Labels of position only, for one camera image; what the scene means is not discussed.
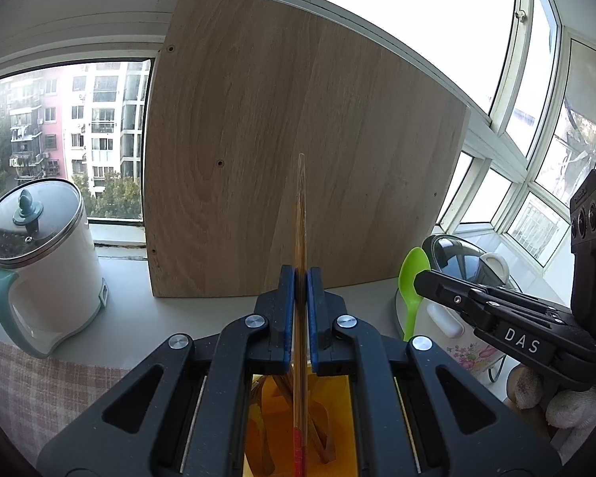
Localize rice cooker power cable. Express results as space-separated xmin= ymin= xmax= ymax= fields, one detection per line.
xmin=487 ymin=355 xmax=508 ymax=383

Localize white teal electric pot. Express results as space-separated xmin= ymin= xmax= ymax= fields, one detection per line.
xmin=0 ymin=179 xmax=109 ymax=359

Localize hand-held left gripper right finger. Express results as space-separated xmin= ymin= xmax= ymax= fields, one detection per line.
xmin=305 ymin=267 xmax=562 ymax=477

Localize pink checked cloth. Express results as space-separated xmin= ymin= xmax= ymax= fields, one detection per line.
xmin=0 ymin=330 xmax=130 ymax=458

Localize green plastic spoon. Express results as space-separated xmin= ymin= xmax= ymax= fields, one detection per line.
xmin=397 ymin=247 xmax=432 ymax=343

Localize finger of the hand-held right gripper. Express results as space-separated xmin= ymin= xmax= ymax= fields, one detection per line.
xmin=414 ymin=269 xmax=569 ymax=316
xmin=414 ymin=283 xmax=498 ymax=332

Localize yellow plastic container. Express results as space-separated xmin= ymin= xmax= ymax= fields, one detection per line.
xmin=243 ymin=372 xmax=361 ymax=477

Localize large wooden board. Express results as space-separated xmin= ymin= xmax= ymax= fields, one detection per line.
xmin=143 ymin=0 xmax=472 ymax=300

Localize floral white rice cooker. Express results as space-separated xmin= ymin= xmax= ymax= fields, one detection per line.
xmin=395 ymin=235 xmax=569 ymax=384

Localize white window frame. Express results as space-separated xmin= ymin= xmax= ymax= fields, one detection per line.
xmin=0 ymin=0 xmax=596 ymax=279

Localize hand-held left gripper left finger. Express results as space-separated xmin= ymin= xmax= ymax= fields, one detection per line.
xmin=37 ymin=264 xmax=299 ymax=477

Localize red-ended bamboo chopstick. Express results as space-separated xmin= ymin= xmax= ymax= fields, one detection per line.
xmin=299 ymin=153 xmax=309 ymax=458
xmin=292 ymin=153 xmax=303 ymax=477

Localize person's right hand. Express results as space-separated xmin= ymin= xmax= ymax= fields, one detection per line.
xmin=507 ymin=365 xmax=596 ymax=430

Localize apartment buildings outside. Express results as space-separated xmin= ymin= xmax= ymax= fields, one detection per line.
xmin=0 ymin=60 xmax=152 ymax=219

